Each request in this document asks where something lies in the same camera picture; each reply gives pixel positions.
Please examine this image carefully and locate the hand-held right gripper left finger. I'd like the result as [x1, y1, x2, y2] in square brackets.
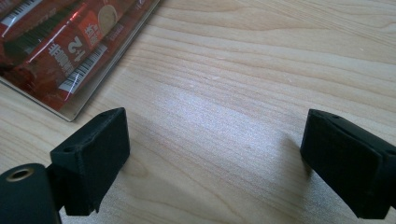
[49, 106, 131, 217]

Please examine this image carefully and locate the red biscuit multipack, clear wrapper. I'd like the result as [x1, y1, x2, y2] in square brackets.
[0, 0, 162, 122]

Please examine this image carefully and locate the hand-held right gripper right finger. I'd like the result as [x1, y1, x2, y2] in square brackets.
[300, 108, 396, 220]

